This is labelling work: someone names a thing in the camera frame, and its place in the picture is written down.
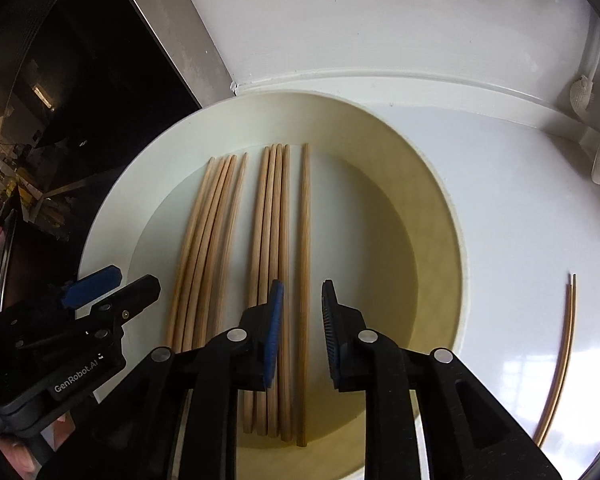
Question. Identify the person's left hand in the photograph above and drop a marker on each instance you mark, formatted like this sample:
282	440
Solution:
17	457

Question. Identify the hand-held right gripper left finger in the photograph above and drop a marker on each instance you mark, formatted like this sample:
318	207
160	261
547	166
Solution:
276	320

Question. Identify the round white plate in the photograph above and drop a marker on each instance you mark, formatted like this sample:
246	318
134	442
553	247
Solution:
380	240

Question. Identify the slim bamboo chopstick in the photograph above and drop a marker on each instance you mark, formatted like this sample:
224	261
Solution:
305	235
568	310

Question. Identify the brushed metal trim strip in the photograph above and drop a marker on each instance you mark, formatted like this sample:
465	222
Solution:
180	40

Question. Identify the row of bamboo chopsticks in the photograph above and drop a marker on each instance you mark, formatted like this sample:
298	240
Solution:
220	240

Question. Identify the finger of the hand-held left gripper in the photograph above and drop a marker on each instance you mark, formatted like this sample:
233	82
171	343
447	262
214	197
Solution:
130	297
92	285

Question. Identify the chopstick pair on table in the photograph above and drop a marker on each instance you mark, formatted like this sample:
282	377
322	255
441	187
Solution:
574	310

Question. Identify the black glass cooktop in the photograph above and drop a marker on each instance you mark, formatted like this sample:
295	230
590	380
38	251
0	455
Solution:
105	60

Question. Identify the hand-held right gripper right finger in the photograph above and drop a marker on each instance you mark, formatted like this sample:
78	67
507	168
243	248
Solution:
330	330

